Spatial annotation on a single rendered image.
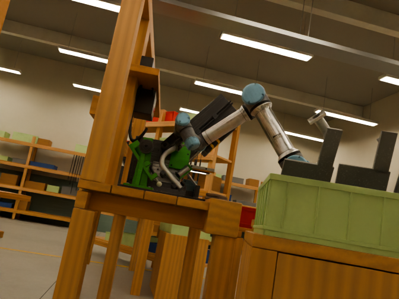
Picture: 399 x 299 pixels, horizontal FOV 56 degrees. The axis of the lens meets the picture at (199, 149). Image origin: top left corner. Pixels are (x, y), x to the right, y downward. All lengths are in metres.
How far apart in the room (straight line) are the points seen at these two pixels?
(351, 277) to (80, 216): 1.05
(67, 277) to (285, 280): 0.93
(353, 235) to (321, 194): 0.13
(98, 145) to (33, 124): 9.96
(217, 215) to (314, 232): 0.64
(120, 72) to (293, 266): 1.11
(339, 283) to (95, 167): 1.04
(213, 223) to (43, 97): 10.38
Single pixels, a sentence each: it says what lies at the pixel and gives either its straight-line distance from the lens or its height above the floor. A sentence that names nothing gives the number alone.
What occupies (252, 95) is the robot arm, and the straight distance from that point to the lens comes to 1.86.
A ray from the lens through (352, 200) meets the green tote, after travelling 1.11.
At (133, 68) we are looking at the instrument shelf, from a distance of 2.05.
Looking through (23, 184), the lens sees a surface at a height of 0.90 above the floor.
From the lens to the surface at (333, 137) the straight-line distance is 1.17.
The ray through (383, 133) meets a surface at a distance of 1.23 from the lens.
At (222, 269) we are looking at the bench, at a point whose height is 0.62.
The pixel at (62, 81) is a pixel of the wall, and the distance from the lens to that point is 11.79.
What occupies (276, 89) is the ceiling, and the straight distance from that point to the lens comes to 10.25.
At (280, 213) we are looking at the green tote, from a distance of 1.06.
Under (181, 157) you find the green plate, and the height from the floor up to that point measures 1.14.
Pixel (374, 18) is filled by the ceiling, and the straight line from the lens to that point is 6.97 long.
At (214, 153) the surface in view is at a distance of 4.80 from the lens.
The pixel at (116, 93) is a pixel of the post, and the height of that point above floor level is 1.27.
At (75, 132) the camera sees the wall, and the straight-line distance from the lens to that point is 11.36.
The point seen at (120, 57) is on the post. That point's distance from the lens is 1.76.
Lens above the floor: 0.80
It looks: 10 degrees up
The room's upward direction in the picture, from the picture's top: 10 degrees clockwise
